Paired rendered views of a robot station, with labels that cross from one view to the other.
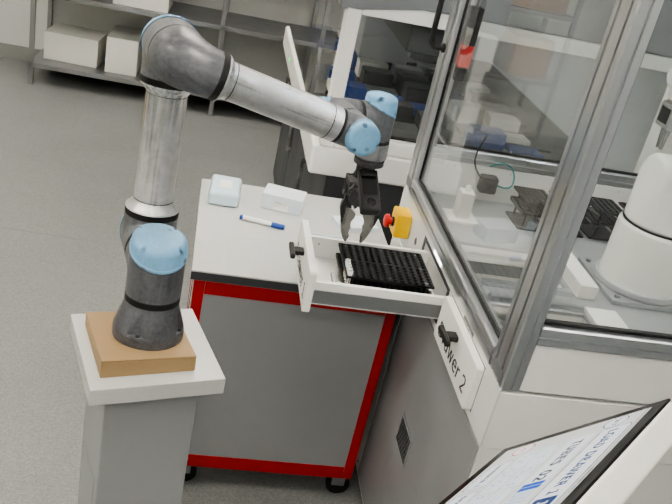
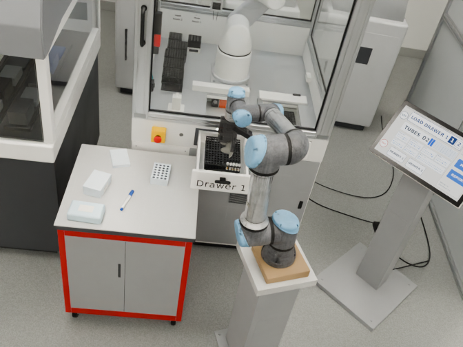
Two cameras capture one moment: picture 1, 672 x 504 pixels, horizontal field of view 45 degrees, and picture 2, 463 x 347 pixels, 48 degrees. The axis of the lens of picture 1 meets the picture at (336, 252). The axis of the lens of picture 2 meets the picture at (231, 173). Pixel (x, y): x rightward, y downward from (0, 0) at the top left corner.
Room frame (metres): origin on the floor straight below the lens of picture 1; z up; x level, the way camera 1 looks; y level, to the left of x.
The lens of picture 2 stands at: (1.61, 1.92, 2.51)
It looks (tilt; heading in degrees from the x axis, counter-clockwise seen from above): 40 degrees down; 275
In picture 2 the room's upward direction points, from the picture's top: 11 degrees clockwise
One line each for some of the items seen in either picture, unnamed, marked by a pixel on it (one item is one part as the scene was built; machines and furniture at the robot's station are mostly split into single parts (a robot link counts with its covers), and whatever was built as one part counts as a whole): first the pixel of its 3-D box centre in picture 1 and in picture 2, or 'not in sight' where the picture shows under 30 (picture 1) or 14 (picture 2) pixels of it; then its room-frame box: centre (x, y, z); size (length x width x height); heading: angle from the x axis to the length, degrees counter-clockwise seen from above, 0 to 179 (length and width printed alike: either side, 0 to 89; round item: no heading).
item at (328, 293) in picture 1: (385, 277); (222, 155); (1.83, -0.14, 0.86); 0.40 x 0.26 x 0.06; 102
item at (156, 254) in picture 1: (156, 261); (282, 228); (1.48, 0.36, 0.96); 0.13 x 0.12 x 0.14; 24
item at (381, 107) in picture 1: (377, 117); (235, 100); (1.80, -0.02, 1.27); 0.09 x 0.08 x 0.11; 114
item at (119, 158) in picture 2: (355, 224); (120, 158); (2.34, -0.04, 0.77); 0.13 x 0.09 x 0.02; 119
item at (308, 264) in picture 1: (305, 263); (221, 182); (1.79, 0.07, 0.87); 0.29 x 0.02 x 0.11; 12
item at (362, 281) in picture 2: not in sight; (392, 229); (0.84, -0.30, 0.51); 0.50 x 0.45 x 1.02; 55
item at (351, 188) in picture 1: (363, 180); (229, 129); (1.81, -0.03, 1.11); 0.09 x 0.08 x 0.12; 14
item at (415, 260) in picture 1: (382, 275); (222, 155); (1.83, -0.13, 0.87); 0.22 x 0.18 x 0.06; 102
